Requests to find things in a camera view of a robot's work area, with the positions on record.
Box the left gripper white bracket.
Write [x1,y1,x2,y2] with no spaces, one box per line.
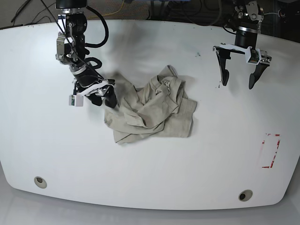
[213,43,272,89]

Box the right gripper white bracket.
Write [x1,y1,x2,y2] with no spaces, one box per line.
[73,79,117,108]

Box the beige t-shirt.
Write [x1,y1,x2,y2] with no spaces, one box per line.
[104,65,197,144]

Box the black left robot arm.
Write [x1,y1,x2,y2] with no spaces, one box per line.
[213,0,272,90]

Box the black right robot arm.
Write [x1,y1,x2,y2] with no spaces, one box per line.
[55,0,117,108]

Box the red tape rectangle marking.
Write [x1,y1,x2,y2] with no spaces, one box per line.
[259,134,281,169]

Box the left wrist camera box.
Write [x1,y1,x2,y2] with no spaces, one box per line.
[245,46,262,65]

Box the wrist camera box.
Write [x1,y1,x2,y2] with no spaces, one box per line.
[68,94,84,107]
[245,46,262,65]

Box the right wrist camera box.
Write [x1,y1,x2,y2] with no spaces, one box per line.
[68,94,84,107]

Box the yellow cable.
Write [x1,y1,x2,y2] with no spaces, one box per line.
[86,0,125,20]

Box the left table cable grommet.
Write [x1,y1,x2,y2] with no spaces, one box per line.
[34,177,47,189]

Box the table cable grommet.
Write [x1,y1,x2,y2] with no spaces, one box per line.
[238,189,253,202]
[34,177,47,189]

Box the right table cable grommet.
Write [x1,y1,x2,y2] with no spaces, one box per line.
[238,189,253,202]

